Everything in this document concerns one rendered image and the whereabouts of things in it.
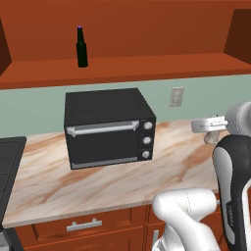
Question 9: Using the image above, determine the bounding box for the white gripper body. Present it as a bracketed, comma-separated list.
[190, 117, 229, 134]

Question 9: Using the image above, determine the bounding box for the dark green beer bottle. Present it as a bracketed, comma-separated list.
[75, 25, 89, 69]

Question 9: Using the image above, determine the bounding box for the small tan rounded object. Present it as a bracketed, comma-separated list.
[203, 130, 221, 145]

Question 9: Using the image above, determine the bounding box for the black toaster oven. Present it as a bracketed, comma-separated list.
[63, 87, 157, 171]

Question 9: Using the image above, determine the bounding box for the black toaster oven door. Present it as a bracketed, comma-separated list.
[65, 120, 142, 171]

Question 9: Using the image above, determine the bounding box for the red-brown wooden drawer front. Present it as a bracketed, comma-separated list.
[14, 205, 148, 244]

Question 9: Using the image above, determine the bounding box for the black stove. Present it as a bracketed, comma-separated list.
[0, 136, 27, 251]

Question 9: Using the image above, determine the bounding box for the beige wall socket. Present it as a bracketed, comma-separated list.
[169, 86, 185, 108]

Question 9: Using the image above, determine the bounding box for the grey toaster oven handle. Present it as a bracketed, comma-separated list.
[66, 121, 140, 137]

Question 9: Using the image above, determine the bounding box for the red-brown open wall cabinet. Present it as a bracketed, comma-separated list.
[0, 0, 251, 91]

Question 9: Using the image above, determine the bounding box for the silver cupboard door handle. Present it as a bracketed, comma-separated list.
[151, 229, 160, 250]

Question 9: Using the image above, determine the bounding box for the silver drawer handle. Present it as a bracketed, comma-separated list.
[66, 218, 103, 232]

